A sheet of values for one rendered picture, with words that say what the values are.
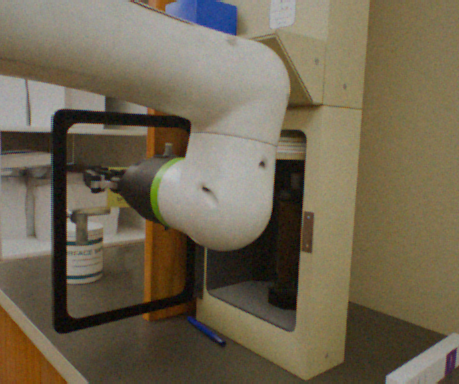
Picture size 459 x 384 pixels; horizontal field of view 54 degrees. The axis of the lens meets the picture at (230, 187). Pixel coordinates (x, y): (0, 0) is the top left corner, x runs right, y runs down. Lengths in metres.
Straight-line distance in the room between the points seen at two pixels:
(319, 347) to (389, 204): 0.47
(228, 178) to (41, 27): 0.22
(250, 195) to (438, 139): 0.72
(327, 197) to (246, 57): 0.37
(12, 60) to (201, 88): 0.16
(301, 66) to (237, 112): 0.26
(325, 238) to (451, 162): 0.42
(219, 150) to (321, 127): 0.31
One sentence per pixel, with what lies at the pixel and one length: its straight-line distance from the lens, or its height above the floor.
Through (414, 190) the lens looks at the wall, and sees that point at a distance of 1.15.
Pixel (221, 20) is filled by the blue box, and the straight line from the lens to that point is 0.89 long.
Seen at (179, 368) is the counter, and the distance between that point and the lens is 0.87.
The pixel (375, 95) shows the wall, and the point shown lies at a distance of 1.21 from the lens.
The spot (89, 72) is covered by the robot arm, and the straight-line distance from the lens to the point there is 0.41.
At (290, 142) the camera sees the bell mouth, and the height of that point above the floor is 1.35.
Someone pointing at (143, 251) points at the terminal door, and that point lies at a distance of 0.92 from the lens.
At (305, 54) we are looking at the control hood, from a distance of 0.72.
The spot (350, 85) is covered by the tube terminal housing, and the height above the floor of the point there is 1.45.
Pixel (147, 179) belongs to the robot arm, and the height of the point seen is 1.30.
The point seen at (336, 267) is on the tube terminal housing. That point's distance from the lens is 0.83.
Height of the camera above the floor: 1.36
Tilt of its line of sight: 7 degrees down
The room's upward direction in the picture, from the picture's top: 2 degrees clockwise
